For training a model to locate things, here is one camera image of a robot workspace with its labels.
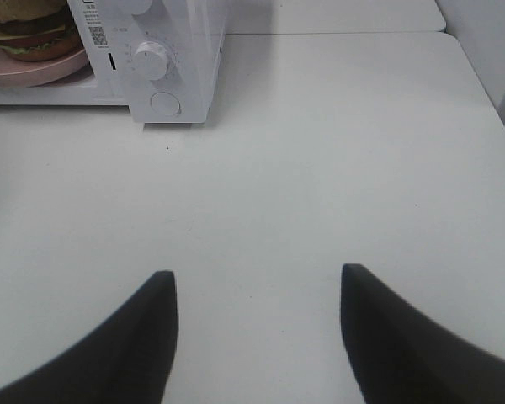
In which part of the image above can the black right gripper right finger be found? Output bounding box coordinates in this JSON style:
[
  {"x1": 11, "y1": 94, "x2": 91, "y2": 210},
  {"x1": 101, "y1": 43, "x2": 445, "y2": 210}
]
[{"x1": 340, "y1": 263, "x2": 505, "y2": 403}]

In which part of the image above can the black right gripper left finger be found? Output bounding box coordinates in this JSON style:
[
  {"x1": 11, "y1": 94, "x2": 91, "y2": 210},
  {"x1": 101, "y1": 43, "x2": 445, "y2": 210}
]
[{"x1": 0, "y1": 271, "x2": 178, "y2": 403}]

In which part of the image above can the round door release button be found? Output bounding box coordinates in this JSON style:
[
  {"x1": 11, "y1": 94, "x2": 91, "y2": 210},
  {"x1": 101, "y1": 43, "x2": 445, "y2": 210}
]
[{"x1": 150, "y1": 92, "x2": 181, "y2": 117}]

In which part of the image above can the white timer knob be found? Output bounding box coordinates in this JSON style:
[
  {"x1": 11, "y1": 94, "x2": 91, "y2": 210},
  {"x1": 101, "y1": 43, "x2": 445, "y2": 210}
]
[{"x1": 132, "y1": 41, "x2": 170, "y2": 81}]

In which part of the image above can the pink speckled plate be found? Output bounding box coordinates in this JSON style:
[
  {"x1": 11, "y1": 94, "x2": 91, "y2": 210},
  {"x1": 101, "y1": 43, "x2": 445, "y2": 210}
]
[{"x1": 0, "y1": 48, "x2": 89, "y2": 88}]

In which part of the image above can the burger with cheese and lettuce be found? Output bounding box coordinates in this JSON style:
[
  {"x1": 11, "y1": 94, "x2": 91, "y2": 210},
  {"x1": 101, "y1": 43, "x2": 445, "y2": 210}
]
[{"x1": 0, "y1": 0, "x2": 82, "y2": 62}]

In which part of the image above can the white microwave oven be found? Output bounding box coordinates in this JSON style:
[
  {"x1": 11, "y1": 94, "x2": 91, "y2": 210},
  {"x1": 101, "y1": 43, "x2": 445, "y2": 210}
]
[{"x1": 0, "y1": 1, "x2": 230, "y2": 123}]

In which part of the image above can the white upper power knob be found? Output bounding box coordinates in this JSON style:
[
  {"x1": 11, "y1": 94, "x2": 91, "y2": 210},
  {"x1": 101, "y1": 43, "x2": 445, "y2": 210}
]
[{"x1": 126, "y1": 0, "x2": 152, "y2": 15}]

